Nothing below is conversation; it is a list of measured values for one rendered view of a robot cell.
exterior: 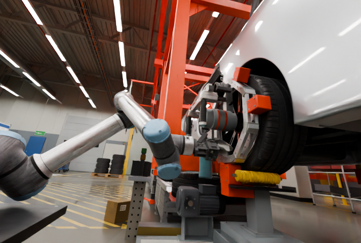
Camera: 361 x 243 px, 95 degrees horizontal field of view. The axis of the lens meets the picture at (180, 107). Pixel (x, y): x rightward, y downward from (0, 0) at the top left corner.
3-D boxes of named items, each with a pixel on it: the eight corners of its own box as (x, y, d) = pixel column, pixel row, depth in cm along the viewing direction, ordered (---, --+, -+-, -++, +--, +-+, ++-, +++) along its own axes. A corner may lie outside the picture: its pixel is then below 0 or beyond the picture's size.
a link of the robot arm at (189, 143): (180, 146, 85) (184, 130, 81) (189, 147, 85) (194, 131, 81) (181, 158, 76) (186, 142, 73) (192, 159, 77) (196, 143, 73)
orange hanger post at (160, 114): (159, 169, 313) (171, 61, 401) (149, 168, 310) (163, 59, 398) (159, 169, 330) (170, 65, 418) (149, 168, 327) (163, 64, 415)
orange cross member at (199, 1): (359, 52, 243) (351, 30, 258) (189, 13, 203) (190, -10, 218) (349, 57, 254) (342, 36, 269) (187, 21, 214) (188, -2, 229)
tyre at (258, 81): (288, 58, 105) (237, 107, 162) (254, 51, 102) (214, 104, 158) (331, 167, 72) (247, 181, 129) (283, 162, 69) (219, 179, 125)
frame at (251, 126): (263, 162, 78) (253, 65, 98) (250, 161, 77) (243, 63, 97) (217, 164, 128) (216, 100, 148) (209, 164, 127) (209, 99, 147)
